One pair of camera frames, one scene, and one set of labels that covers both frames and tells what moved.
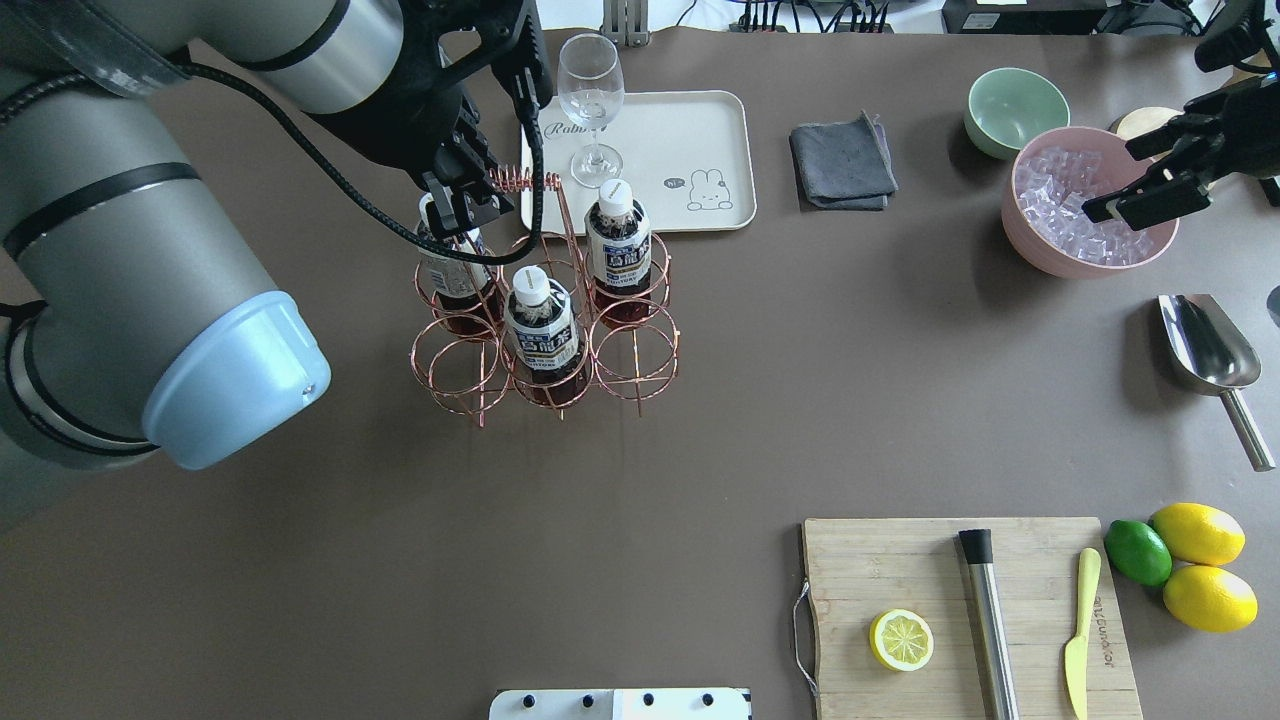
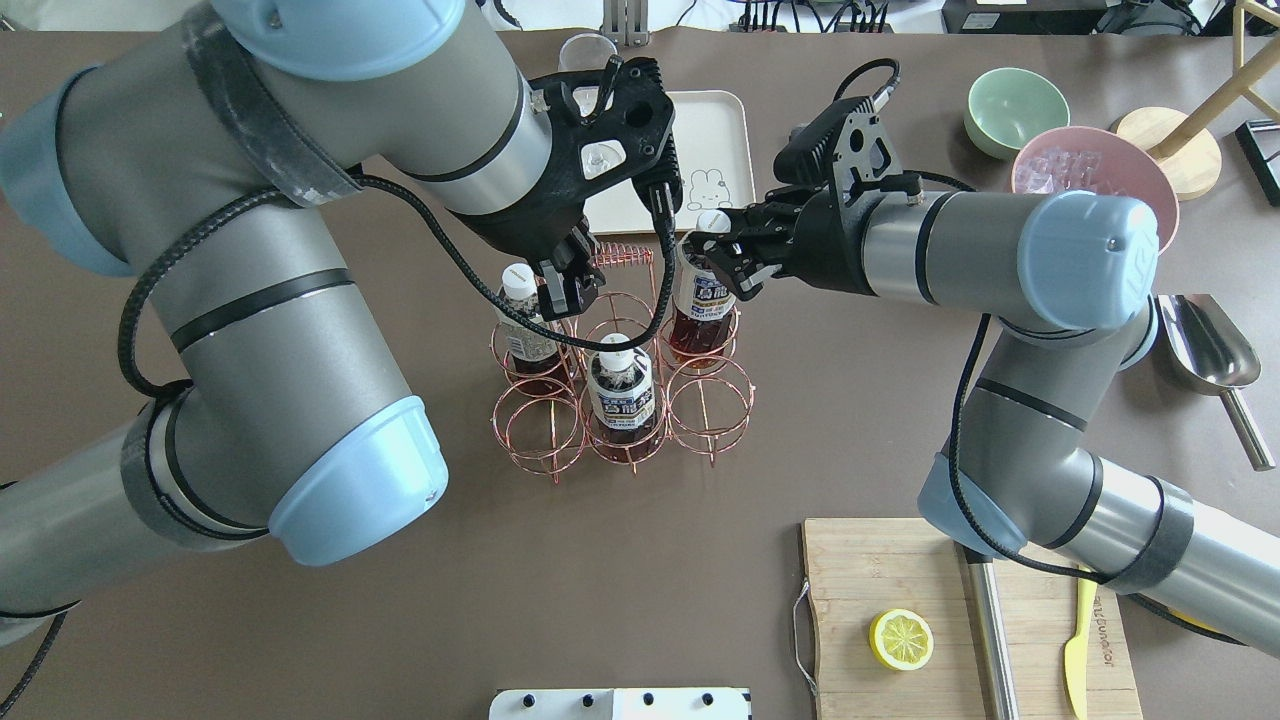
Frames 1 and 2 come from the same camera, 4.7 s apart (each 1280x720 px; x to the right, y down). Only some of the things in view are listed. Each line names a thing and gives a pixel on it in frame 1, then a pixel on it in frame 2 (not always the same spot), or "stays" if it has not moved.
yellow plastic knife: (1076, 651) stays
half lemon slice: (901, 640) stays
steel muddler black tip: (977, 547) stays
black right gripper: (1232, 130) to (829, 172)
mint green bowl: (1007, 107) stays
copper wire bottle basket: (548, 315) to (619, 381)
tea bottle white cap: (619, 238) to (713, 221)
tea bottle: (543, 324) to (622, 402)
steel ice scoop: (1211, 352) stays
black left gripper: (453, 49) to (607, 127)
